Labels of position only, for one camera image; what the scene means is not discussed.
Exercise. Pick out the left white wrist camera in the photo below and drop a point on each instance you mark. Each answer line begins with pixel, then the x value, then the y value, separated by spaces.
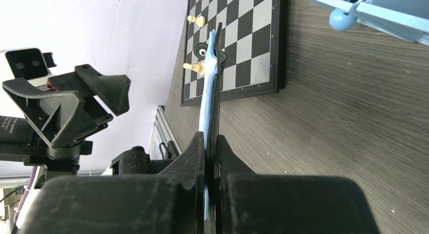
pixel 29 63

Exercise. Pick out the cream chess piece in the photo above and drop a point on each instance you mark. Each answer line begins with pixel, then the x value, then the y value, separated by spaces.
pixel 199 21
pixel 198 68

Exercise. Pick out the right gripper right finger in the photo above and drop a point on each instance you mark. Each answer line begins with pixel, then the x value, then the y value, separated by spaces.
pixel 260 203

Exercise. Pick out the light blue bin left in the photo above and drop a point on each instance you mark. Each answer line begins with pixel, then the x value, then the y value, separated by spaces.
pixel 404 19

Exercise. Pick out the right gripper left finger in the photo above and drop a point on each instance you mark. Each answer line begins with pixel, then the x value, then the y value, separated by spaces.
pixel 168 202

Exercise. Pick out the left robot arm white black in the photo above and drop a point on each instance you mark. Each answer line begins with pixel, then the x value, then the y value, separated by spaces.
pixel 21 143

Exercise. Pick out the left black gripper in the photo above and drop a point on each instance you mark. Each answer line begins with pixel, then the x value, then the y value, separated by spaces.
pixel 69 113

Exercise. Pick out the black white chessboard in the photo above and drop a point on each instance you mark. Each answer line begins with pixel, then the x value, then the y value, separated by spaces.
pixel 253 37

